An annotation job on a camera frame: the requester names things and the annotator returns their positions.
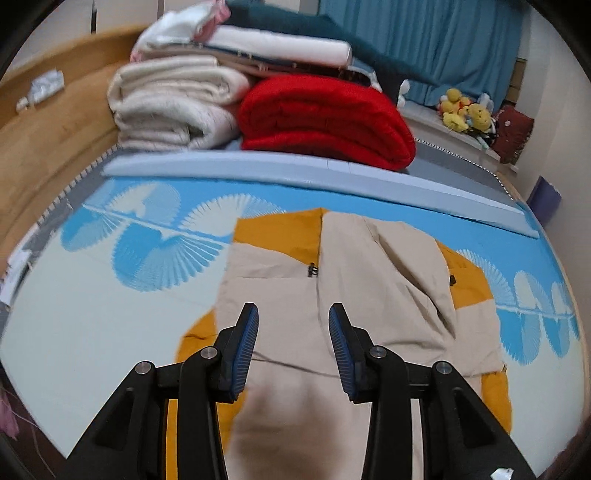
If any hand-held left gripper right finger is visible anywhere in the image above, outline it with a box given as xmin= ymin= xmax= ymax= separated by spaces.
xmin=329 ymin=303 xmax=539 ymax=480

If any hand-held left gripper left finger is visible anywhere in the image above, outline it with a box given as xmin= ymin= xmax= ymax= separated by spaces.
xmin=67 ymin=302 xmax=259 ymax=480

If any beige and orange hooded jacket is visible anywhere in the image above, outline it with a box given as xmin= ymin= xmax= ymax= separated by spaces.
xmin=166 ymin=208 xmax=513 ymax=480

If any blue printed bed sheet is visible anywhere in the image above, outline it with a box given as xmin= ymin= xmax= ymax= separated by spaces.
xmin=0 ymin=175 xmax=583 ymax=480

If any red folded blanket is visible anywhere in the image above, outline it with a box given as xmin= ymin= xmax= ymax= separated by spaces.
xmin=238 ymin=76 xmax=417 ymax=171

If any pink cloth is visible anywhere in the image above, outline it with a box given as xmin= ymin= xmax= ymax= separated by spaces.
xmin=0 ymin=383 xmax=24 ymax=439

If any grey window ledge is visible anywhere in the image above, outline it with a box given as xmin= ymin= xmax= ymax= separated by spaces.
xmin=411 ymin=104 xmax=504 ymax=167

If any cream folded quilt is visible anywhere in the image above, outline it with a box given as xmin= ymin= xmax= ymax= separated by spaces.
xmin=107 ymin=58 xmax=252 ymax=151

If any yellow plush toy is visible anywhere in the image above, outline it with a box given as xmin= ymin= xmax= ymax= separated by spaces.
xmin=466 ymin=104 xmax=492 ymax=136
xmin=436 ymin=88 xmax=474 ymax=133

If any wooden headboard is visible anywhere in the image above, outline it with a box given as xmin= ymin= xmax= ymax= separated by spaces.
xmin=0 ymin=25 xmax=153 ymax=278

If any dark red cushion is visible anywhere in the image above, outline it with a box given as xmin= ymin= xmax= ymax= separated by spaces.
xmin=492 ymin=105 xmax=535 ymax=164

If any dark patterned folded blanket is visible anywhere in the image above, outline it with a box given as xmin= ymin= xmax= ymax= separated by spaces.
xmin=222 ymin=51 xmax=384 ymax=88

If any white folded sheet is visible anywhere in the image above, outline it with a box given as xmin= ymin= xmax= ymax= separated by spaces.
xmin=208 ymin=25 xmax=354 ymax=68

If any stack of white and teal bedding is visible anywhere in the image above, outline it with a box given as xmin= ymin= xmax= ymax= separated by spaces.
xmin=226 ymin=0 xmax=444 ymax=104

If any blue curtain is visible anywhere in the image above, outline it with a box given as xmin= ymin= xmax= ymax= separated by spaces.
xmin=318 ymin=0 xmax=525 ymax=107

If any tissue pack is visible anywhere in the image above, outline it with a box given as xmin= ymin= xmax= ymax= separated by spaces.
xmin=30 ymin=69 xmax=65 ymax=103

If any white towel with pink edge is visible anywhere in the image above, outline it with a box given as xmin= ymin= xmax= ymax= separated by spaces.
xmin=134 ymin=0 xmax=232 ymax=51

